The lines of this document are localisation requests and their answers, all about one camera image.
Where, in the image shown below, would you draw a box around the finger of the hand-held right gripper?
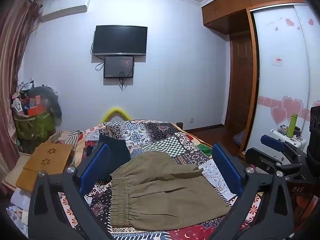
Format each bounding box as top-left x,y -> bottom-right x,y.
260,134 -> 302,157
245,147 -> 303,177

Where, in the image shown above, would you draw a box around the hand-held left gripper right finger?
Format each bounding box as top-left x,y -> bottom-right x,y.
209,143 -> 295,240

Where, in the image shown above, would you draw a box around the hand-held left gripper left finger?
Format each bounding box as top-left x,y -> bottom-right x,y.
28,142 -> 114,240

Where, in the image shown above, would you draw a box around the olive green pants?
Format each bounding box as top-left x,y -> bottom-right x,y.
110,151 -> 232,230

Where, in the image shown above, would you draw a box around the white suitcase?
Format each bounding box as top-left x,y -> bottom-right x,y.
269,127 -> 307,159

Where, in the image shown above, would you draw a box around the dark navy garment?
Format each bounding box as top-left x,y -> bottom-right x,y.
86,134 -> 132,182

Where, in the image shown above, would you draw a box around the green bottle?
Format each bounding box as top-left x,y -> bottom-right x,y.
287,113 -> 298,138

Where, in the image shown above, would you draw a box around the grey bundle on floor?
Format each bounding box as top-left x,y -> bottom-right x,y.
233,130 -> 247,147

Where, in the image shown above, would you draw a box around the striped patterned cloth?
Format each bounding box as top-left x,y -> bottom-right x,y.
47,130 -> 84,153

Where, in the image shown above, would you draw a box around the wooden lap desk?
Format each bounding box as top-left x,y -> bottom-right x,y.
16,142 -> 73,192

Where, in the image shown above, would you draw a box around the yellow curved object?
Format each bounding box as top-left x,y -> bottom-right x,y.
103,107 -> 130,123

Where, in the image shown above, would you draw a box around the patchwork printed blanket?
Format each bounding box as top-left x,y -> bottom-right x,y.
59,119 -> 265,240

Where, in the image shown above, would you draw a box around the green laundry basket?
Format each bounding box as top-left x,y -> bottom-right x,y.
14,110 -> 54,142

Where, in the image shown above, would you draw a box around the white heart-print sliding door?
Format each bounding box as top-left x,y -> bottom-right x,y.
244,4 -> 320,153

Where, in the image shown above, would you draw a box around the grey cloth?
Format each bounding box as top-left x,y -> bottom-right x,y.
29,86 -> 62,119

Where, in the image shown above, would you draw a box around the beige cushion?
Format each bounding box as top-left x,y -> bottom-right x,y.
1,152 -> 33,195

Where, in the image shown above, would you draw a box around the white folded cloth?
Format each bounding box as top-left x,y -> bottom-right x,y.
10,187 -> 32,212

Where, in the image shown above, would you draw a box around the orange box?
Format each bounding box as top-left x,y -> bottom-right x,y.
28,95 -> 45,117

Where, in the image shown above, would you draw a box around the striped red-brown curtain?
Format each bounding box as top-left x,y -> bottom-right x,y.
0,0 -> 42,155

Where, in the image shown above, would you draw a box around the wooden wardrobe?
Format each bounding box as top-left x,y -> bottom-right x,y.
201,0 -> 304,158

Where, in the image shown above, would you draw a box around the white air conditioner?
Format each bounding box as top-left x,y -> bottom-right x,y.
40,0 -> 90,22

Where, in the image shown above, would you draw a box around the black cable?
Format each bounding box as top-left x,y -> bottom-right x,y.
95,56 -> 106,72
118,72 -> 128,92

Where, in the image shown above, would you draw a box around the small black wall monitor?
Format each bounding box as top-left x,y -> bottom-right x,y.
104,56 -> 135,79

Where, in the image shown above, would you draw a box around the large black wall television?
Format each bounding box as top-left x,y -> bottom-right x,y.
92,25 -> 148,56

